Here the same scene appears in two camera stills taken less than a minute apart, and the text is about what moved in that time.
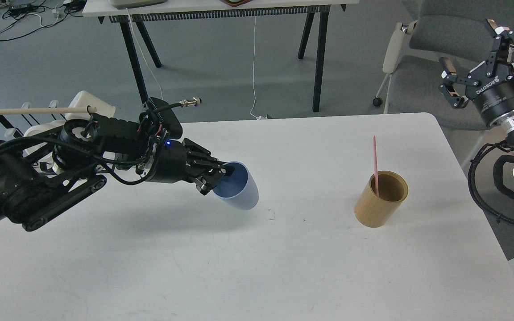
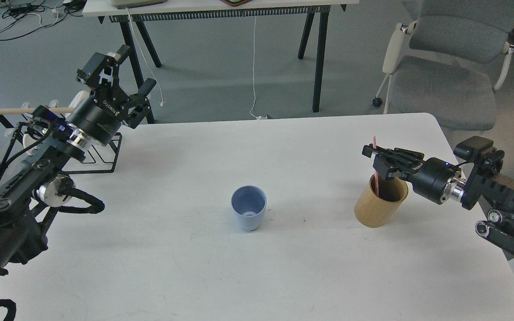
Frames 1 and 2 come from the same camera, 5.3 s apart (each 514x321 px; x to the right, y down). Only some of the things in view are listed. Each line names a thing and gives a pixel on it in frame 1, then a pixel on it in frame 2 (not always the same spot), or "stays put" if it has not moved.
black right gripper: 505,104 to 430,182
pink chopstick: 375,167 stays put
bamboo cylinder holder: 371,211 stays put
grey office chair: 444,29 stays put
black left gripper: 171,165 to 92,117
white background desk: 209,11 stays put
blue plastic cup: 239,190 to 249,203
